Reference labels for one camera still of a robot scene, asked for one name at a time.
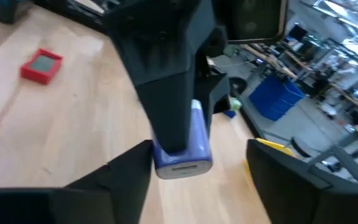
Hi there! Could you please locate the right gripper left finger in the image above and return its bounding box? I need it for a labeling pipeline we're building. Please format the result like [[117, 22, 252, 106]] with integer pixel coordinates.
[[65, 139, 154, 224]]

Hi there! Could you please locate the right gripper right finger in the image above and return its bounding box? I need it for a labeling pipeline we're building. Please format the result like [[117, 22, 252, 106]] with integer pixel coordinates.
[[246, 138, 331, 224]]

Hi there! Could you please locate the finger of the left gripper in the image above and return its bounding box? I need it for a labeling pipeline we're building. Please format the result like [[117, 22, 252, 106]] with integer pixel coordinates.
[[134, 69, 199, 154], [197, 74, 231, 132]]

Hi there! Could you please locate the green USB wall charger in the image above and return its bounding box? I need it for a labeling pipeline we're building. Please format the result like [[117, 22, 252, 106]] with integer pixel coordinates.
[[228, 96, 242, 112]]

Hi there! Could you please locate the purple USB wall charger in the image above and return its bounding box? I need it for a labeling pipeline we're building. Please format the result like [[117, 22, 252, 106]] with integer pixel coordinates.
[[152, 98, 213, 180]]

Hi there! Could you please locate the red digital timer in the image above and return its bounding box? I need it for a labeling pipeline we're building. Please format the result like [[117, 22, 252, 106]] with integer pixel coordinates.
[[19, 48, 64, 86]]

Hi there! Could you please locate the yellow plastic basket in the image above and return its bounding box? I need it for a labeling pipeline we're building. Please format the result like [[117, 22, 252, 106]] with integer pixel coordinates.
[[244, 138, 298, 175]]

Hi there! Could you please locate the blue storage bin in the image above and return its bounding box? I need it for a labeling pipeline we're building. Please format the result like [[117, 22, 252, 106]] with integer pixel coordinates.
[[249, 74, 306, 122]]

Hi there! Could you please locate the black panel with tan rim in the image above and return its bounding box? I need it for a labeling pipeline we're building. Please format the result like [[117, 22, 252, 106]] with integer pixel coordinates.
[[227, 0, 288, 44]]

